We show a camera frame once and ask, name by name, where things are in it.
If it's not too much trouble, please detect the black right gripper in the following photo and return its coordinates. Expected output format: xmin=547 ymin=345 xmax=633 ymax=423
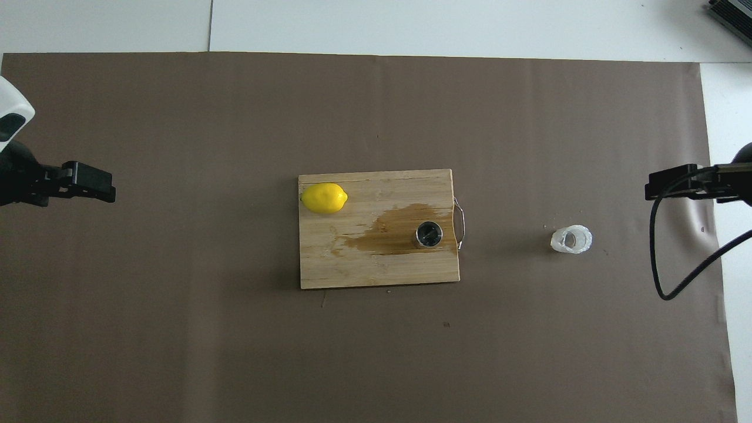
xmin=644 ymin=143 xmax=752 ymax=207

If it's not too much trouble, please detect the yellow lemon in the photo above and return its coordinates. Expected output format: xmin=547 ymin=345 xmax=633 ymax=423
xmin=300 ymin=183 xmax=349 ymax=215

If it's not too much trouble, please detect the steel double jigger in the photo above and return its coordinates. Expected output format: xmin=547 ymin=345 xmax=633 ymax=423
xmin=415 ymin=221 xmax=443 ymax=249

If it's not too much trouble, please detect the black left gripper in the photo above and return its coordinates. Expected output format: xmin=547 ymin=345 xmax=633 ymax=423
xmin=0 ymin=141 xmax=117 ymax=207

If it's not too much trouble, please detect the clear plastic cup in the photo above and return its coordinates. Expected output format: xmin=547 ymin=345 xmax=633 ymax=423
xmin=550 ymin=224 xmax=593 ymax=256

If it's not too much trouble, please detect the brown paper table mat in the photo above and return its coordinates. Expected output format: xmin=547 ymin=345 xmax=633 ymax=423
xmin=0 ymin=52 xmax=738 ymax=423

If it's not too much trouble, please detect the wooden cutting board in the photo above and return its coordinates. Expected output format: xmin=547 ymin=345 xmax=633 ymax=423
xmin=298 ymin=169 xmax=468 ymax=290

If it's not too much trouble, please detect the grey ribbed metal device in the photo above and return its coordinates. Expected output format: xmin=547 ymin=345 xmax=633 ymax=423
xmin=705 ymin=0 xmax=752 ymax=48

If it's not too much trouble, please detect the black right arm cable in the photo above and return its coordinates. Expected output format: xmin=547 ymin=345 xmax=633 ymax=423
xmin=649 ymin=167 xmax=752 ymax=302

